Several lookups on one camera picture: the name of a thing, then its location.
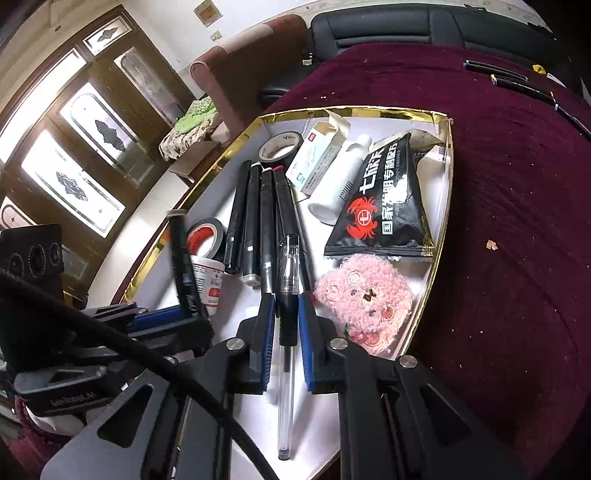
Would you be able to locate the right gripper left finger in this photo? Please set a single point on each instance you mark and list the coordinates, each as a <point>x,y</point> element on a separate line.
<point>151,431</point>

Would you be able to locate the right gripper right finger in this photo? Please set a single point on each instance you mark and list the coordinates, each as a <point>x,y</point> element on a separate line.
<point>396,420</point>

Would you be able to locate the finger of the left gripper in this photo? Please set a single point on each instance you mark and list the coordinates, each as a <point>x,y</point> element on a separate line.
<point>119,313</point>
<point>168,332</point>

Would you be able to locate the grey capped black marker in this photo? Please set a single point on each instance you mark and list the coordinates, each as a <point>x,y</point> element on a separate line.
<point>250,238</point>

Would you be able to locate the red core tape roll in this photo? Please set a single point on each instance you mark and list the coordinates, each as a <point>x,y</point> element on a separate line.
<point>206,239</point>

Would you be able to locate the thick black pen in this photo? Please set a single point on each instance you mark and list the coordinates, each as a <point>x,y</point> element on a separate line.
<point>182,268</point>

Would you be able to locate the clear gel pen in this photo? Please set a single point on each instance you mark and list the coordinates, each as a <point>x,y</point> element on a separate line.
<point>289,276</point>

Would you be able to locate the pink plush toy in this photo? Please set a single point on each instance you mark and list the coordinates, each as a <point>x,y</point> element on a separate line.
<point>369,297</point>

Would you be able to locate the red capped black marker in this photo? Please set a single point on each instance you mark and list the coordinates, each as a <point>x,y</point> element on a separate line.
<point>290,221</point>

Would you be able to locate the white spray bottle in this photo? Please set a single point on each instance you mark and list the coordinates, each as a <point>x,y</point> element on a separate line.
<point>330,195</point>

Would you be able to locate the black crab snack packet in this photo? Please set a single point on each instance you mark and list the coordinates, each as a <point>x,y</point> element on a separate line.
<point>384,212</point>

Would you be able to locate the black tape roll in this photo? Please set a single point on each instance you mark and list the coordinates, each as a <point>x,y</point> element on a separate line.
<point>280,149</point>

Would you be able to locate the white gold small box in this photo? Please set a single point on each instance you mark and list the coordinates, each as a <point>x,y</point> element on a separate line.
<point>320,147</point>

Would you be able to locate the large white pill bottle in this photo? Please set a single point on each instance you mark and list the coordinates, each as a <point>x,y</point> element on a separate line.
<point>208,274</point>

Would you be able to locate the pink capped black marker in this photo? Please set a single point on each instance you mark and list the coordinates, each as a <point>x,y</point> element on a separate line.
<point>233,245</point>

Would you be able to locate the wooden glass door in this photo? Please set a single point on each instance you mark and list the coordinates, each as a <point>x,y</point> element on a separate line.
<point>79,140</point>

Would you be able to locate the brown pink armchair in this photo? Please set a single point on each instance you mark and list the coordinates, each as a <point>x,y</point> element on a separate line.
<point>233,71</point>

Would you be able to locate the black teal tipped pen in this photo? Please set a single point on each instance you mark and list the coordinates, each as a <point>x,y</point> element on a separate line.
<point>574,121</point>

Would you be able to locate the black gold tipped pen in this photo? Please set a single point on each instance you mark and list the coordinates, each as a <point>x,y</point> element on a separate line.
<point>523,89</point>

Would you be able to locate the black pen far left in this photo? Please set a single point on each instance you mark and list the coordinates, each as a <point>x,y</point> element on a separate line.
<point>497,71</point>

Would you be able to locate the black sofa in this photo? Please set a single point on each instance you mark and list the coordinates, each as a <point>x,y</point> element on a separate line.
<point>466,27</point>

